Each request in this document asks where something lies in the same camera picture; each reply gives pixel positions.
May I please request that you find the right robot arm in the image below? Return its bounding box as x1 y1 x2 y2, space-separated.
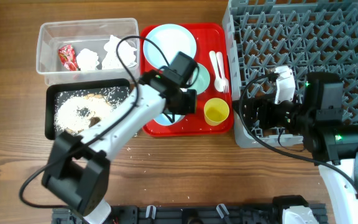
234 72 358 223

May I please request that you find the red snack wrapper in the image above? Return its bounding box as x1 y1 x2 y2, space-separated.
58 44 78 71

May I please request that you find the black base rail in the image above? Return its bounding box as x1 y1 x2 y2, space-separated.
51 203 328 224

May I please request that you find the white napkin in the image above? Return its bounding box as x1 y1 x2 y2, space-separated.
102 35 137 70

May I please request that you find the large light blue plate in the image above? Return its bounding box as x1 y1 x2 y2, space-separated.
143 24 197 68

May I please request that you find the clear plastic waste bin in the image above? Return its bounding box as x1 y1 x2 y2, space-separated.
35 18 139 86

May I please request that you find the black food waste tray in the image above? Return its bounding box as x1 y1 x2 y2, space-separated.
45 78 130 140

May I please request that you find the red serving tray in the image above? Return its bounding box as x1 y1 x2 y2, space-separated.
142 23 234 137

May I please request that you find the yellow plastic cup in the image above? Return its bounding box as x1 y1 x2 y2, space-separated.
203 98 230 126

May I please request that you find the food scraps and rice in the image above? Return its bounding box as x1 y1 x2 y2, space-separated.
53 86 130 135

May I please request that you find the mint green bowl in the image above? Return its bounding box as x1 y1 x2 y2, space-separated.
190 63 210 95

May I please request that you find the white plastic fork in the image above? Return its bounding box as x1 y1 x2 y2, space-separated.
216 52 229 93

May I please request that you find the grey dishwasher rack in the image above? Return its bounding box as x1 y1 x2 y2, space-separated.
222 0 358 149

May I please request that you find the white plastic spoon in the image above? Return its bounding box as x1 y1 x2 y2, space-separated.
209 50 224 92

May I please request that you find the small light blue bowl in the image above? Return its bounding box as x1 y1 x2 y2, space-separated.
154 113 185 126

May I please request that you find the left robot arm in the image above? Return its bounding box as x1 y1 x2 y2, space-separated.
42 52 198 223

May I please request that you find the small white tissue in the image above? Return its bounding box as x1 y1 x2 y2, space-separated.
76 49 99 71

